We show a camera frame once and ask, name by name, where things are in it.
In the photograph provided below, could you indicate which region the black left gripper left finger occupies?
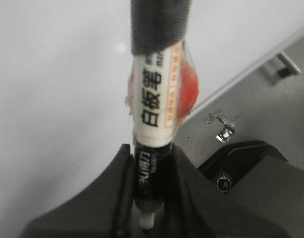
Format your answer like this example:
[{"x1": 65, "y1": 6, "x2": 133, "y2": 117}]
[{"x1": 20, "y1": 144, "x2": 134, "y2": 238}]

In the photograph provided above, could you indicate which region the black robot base unit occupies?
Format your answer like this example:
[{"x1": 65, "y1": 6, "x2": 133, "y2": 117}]
[{"x1": 198, "y1": 140, "x2": 288, "y2": 193}]

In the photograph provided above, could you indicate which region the black white whiteboard marker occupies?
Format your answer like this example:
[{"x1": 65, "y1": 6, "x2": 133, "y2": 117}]
[{"x1": 129, "y1": 0, "x2": 191, "y2": 233}]

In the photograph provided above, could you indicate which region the red ball taped on marker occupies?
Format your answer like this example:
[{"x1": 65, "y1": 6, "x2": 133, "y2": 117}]
[{"x1": 176, "y1": 42, "x2": 199, "y2": 124}]

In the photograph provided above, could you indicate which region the white whiteboard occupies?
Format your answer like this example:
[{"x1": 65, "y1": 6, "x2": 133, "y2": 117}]
[{"x1": 0, "y1": 0, "x2": 304, "y2": 225}]

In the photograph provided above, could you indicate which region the silver foil tape scrap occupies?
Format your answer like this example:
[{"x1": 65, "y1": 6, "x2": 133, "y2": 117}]
[{"x1": 205, "y1": 110, "x2": 236, "y2": 144}]

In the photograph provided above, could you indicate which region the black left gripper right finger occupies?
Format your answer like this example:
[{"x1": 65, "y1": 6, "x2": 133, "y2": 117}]
[{"x1": 165, "y1": 147, "x2": 304, "y2": 238}]

